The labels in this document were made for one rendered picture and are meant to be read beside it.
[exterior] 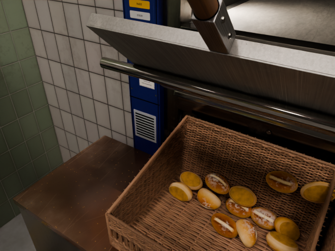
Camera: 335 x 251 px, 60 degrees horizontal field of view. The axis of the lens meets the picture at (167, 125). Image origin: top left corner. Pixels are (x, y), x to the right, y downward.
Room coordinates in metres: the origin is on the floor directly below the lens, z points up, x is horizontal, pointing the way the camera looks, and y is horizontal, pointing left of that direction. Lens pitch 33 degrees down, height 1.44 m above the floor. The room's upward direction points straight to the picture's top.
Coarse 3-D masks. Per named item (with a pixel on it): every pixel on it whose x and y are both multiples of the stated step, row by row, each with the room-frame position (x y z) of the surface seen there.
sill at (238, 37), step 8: (184, 24) 1.04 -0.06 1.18; (192, 24) 1.04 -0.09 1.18; (240, 32) 0.94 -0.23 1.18; (248, 32) 0.94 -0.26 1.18; (248, 40) 0.89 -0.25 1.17; (256, 40) 0.88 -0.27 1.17; (264, 40) 0.86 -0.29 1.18; (272, 40) 0.86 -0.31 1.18; (280, 40) 0.86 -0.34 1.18; (288, 40) 0.86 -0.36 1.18; (296, 40) 0.86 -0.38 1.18; (296, 48) 0.81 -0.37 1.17; (304, 48) 0.80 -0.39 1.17; (312, 48) 0.79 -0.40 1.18; (320, 48) 0.79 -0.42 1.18; (328, 48) 0.79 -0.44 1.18
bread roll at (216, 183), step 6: (210, 174) 0.80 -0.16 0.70; (216, 174) 0.79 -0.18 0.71; (210, 180) 0.77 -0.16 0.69; (216, 180) 0.76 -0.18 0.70; (222, 180) 0.77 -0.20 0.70; (210, 186) 0.76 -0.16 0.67; (216, 186) 0.75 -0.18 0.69; (222, 186) 0.75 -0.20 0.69; (228, 186) 0.75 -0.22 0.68; (216, 192) 0.75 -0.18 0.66; (222, 192) 0.74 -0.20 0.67
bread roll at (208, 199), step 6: (198, 192) 0.77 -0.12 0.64; (204, 192) 0.75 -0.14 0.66; (210, 192) 0.75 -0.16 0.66; (198, 198) 0.75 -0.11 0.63; (204, 198) 0.73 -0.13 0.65; (210, 198) 0.73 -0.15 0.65; (216, 198) 0.73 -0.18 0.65; (204, 204) 0.72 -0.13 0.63; (210, 204) 0.71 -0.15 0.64; (216, 204) 0.71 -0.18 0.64
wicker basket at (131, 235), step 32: (192, 128) 0.94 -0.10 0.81; (224, 128) 0.88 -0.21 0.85; (160, 160) 0.82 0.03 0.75; (192, 160) 0.90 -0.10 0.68; (224, 160) 0.84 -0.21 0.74; (256, 160) 0.78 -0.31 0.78; (288, 160) 0.74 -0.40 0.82; (320, 160) 0.70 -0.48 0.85; (128, 192) 0.67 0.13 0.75; (160, 192) 0.81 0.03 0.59; (192, 192) 0.81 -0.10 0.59; (128, 224) 0.66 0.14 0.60; (160, 224) 0.66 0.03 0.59; (192, 224) 0.67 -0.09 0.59; (256, 224) 0.66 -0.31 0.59; (320, 224) 0.50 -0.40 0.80
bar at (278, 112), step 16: (112, 64) 0.70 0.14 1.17; (128, 64) 0.68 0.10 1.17; (160, 80) 0.62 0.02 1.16; (176, 80) 0.60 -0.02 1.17; (192, 80) 0.59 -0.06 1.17; (208, 96) 0.55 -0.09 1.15; (224, 96) 0.53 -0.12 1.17; (240, 96) 0.52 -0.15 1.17; (256, 96) 0.51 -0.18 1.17; (272, 112) 0.48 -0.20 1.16; (288, 112) 0.46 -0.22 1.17; (304, 112) 0.45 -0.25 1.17; (320, 128) 0.43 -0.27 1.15
